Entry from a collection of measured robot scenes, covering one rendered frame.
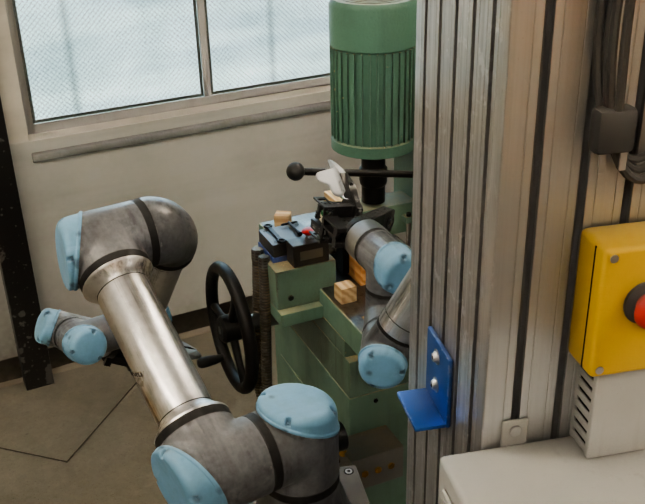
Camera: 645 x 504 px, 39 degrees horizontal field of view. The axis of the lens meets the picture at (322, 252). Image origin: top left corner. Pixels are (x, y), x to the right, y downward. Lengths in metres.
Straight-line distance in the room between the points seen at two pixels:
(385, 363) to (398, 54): 0.66
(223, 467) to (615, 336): 0.60
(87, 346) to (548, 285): 1.12
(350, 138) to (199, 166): 1.47
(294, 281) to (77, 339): 0.44
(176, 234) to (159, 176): 1.73
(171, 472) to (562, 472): 0.55
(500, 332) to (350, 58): 1.01
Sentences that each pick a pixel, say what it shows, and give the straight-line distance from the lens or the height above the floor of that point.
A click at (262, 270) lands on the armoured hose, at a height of 0.95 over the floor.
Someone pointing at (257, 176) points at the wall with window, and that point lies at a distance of 3.35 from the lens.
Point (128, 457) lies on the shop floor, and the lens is 2.95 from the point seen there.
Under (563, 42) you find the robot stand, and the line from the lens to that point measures 0.78.
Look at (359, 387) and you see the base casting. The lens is 1.88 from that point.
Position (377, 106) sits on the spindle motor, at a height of 1.28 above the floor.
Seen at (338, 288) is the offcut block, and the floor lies 0.93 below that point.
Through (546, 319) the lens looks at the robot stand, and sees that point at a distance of 0.88.
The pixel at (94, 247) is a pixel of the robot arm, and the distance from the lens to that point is 1.43.
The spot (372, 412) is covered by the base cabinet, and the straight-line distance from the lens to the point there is 1.94.
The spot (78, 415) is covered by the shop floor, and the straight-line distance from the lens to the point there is 3.17.
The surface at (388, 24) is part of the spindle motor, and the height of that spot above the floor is 1.43.
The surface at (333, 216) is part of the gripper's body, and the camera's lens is 1.61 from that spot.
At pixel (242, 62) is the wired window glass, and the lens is 3.29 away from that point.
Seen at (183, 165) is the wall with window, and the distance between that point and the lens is 3.23.
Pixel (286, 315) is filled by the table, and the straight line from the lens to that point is 1.87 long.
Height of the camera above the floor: 1.81
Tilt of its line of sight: 26 degrees down
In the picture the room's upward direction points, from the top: 2 degrees counter-clockwise
